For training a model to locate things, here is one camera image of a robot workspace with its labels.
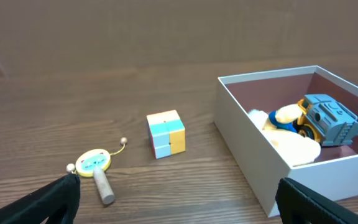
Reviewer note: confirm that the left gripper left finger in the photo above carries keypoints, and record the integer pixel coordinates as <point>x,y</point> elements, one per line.
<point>57,202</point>

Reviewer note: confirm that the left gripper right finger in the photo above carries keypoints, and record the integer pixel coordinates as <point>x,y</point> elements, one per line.
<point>297,204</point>

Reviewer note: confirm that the small wooden rattle drum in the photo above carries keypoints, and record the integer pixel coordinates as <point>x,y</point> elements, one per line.
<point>94,163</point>

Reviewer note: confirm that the white plush duck toy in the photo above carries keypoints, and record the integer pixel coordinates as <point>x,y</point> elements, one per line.
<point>277,128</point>

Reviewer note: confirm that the grey yellow toy truck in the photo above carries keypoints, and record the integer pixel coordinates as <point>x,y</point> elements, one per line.
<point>326,121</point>

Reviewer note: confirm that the pastel colour puzzle cube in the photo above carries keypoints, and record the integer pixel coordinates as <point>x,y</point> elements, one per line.
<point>166,133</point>

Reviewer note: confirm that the white square box pink interior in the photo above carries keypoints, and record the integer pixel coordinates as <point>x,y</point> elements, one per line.
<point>264,161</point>

